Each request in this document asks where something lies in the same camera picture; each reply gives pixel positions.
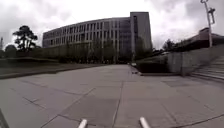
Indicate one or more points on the grey concrete slab pavement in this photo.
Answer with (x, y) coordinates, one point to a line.
(100, 90)

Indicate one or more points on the row of trees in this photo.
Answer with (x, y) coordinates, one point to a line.
(83, 53)

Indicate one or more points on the large curved grey building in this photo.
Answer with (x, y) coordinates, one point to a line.
(100, 31)

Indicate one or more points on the dark green hedge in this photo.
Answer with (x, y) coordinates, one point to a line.
(151, 64)

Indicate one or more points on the concrete planter kerb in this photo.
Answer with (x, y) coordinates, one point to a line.
(153, 74)

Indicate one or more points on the robot's own part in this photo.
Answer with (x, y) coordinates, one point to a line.
(82, 124)
(144, 122)

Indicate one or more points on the grass lawn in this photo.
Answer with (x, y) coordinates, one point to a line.
(36, 68)

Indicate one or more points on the tall dark tree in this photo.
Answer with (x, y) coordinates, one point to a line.
(25, 36)

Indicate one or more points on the low dark-roofed building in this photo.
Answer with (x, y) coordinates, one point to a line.
(203, 38)

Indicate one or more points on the concrete steps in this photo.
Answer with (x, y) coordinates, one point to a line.
(211, 71)

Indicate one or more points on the lamp pole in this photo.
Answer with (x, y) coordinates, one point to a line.
(209, 23)

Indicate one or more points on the grey concrete wall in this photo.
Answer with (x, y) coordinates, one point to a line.
(196, 58)

